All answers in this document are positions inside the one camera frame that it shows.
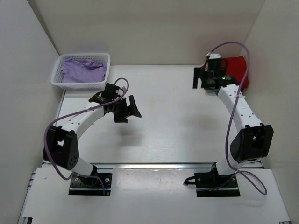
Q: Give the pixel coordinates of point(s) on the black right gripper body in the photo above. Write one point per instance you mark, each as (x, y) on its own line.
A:
(207, 76)

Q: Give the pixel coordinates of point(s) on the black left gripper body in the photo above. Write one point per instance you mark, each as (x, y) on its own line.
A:
(121, 107)

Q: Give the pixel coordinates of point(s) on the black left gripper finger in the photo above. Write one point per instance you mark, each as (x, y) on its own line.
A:
(133, 110)
(120, 120)

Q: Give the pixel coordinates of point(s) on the red t shirt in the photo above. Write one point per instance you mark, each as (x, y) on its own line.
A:
(235, 69)

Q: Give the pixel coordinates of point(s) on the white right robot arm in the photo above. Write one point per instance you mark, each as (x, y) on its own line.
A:
(253, 139)

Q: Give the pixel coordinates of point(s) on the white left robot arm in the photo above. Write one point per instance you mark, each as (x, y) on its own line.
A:
(61, 142)

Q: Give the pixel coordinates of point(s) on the folded teal t shirt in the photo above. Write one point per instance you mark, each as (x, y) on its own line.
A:
(215, 94)

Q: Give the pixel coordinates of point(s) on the white plastic laundry basket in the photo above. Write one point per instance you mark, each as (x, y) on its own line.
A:
(57, 76)

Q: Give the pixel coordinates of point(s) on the lilac t shirt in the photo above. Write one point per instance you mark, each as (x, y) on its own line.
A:
(83, 71)

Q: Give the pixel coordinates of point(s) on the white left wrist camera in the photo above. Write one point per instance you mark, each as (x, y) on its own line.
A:
(122, 90)

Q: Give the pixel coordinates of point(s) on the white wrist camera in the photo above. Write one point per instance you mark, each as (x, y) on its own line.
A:
(212, 56)
(122, 90)

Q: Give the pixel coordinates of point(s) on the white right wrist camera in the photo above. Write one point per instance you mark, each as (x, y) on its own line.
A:
(212, 56)

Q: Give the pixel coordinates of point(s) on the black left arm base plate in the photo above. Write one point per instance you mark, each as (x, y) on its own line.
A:
(94, 188)

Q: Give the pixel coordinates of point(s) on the aluminium mounting rail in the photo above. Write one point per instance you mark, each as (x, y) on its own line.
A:
(151, 166)

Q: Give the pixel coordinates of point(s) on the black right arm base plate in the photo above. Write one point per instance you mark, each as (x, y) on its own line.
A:
(210, 184)

